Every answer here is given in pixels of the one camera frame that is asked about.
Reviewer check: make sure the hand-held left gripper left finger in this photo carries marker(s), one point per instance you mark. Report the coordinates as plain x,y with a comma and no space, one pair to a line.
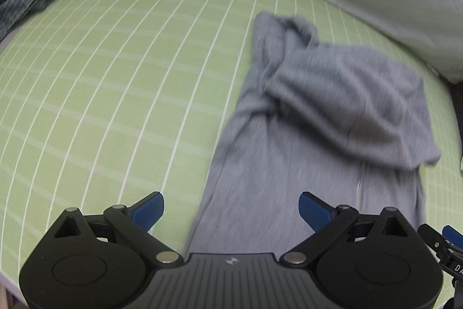
149,210

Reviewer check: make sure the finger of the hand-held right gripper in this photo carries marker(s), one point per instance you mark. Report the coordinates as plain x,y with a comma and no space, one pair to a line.
454,233

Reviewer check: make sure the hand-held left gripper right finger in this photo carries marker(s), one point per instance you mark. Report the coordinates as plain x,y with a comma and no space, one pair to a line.
311,211

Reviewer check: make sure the grey hooded sweatshirt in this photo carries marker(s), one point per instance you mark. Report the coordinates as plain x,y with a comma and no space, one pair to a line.
289,149

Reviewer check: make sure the green grid bed sheet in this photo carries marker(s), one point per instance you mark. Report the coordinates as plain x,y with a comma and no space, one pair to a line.
108,77

